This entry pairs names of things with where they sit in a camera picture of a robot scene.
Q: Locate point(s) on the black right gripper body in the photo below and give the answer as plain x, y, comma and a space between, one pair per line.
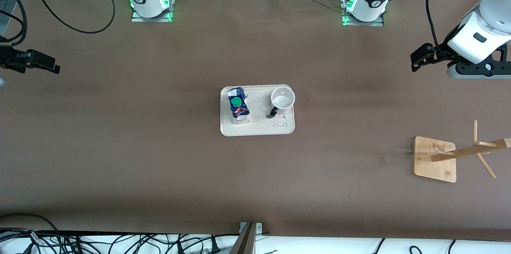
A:
8, 59

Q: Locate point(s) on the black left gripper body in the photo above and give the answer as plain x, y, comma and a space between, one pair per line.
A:
440, 52

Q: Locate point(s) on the blue white milk carton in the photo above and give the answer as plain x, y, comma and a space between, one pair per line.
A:
238, 102

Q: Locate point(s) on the wooden cup rack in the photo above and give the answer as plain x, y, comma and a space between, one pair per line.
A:
431, 158

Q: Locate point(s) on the beige rabbit print tray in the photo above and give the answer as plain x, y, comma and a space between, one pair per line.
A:
259, 128

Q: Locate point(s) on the black power plug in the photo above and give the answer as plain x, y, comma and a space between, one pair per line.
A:
214, 248

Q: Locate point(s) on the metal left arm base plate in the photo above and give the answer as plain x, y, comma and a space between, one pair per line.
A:
363, 23

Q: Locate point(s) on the silver metal bracket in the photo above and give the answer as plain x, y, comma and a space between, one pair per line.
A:
259, 228

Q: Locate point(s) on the grey metal post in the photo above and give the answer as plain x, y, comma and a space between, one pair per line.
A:
245, 242

